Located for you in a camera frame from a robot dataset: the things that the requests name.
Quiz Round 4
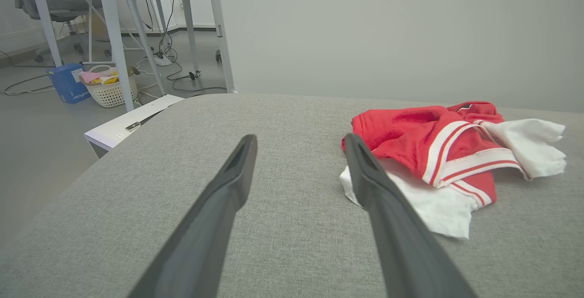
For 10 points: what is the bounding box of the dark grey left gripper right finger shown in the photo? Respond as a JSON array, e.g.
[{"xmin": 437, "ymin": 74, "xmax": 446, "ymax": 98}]
[{"xmin": 344, "ymin": 133, "xmax": 478, "ymax": 298}]

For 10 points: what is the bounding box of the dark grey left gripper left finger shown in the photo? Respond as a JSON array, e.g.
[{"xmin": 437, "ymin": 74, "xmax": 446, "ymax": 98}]
[{"xmin": 128, "ymin": 134, "xmax": 258, "ymax": 298}]

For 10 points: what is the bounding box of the red and white jersey garment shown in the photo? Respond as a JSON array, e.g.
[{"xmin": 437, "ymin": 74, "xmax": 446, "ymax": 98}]
[{"xmin": 339, "ymin": 101, "xmax": 568, "ymax": 239}]

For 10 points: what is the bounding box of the white low cabinet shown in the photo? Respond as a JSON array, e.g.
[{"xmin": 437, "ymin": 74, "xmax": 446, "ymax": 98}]
[{"xmin": 84, "ymin": 94, "xmax": 185, "ymax": 158}]

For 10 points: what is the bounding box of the white plastic laundry basket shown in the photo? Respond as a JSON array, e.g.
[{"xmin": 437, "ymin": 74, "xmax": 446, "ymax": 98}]
[{"xmin": 80, "ymin": 64, "xmax": 139, "ymax": 108}]

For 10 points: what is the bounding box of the pink cloth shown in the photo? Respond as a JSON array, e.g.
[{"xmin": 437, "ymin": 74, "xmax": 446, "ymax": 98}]
[{"xmin": 80, "ymin": 71, "xmax": 112, "ymax": 84}]

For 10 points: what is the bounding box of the grey table leg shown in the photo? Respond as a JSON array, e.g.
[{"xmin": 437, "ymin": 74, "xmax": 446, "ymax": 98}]
[{"xmin": 176, "ymin": 0, "xmax": 236, "ymax": 94}]

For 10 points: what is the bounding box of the blue cardboard box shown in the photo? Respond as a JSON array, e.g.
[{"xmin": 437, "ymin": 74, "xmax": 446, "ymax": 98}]
[{"xmin": 47, "ymin": 63, "xmax": 91, "ymax": 104}]

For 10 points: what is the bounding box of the grey office chair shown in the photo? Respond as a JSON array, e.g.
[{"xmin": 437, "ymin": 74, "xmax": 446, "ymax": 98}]
[{"xmin": 5, "ymin": 0, "xmax": 104, "ymax": 63}]

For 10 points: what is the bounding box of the black slim handle with silver end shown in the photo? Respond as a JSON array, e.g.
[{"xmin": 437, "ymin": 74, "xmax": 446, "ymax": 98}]
[{"xmin": 125, "ymin": 111, "xmax": 165, "ymax": 132}]

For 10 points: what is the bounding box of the black floor cable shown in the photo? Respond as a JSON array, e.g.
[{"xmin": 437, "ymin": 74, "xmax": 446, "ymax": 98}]
[{"xmin": 165, "ymin": 59, "xmax": 228, "ymax": 94}]

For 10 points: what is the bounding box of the white desk frame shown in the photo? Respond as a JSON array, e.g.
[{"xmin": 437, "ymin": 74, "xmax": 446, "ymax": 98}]
[{"xmin": 25, "ymin": 0, "xmax": 167, "ymax": 112}]

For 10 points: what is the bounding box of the grey floor cable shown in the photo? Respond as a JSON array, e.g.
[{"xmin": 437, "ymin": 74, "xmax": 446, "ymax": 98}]
[{"xmin": 4, "ymin": 73, "xmax": 56, "ymax": 96}]

